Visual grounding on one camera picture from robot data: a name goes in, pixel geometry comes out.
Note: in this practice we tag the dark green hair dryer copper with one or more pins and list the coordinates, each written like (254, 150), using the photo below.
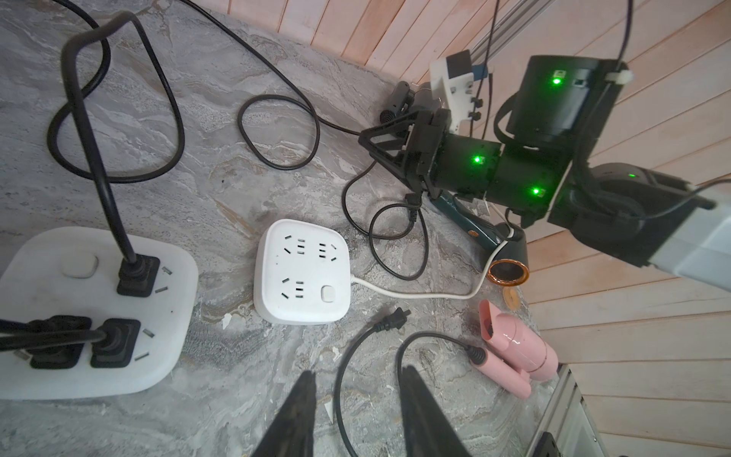
(505, 244)

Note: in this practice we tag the far white power strip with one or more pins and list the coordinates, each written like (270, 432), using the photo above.
(302, 274)

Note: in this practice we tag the white power strip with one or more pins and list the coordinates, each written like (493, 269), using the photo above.
(302, 274)
(73, 271)

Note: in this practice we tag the dark green folded hair dryer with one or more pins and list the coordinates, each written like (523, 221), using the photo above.
(404, 100)

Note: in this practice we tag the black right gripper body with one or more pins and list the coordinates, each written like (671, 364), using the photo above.
(511, 175)

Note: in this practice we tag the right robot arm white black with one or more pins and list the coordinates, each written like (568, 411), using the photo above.
(636, 215)

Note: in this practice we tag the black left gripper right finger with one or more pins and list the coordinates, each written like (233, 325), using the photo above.
(427, 431)

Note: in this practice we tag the near white power strip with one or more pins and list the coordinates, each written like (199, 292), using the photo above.
(73, 271)

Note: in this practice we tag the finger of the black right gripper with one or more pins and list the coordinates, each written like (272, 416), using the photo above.
(403, 166)
(391, 137)

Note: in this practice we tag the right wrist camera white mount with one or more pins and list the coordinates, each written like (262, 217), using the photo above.
(453, 82)

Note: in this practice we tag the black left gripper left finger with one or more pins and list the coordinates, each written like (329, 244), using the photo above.
(292, 431)

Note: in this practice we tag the pink folded hair dryer right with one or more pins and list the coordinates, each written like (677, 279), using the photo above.
(515, 355)

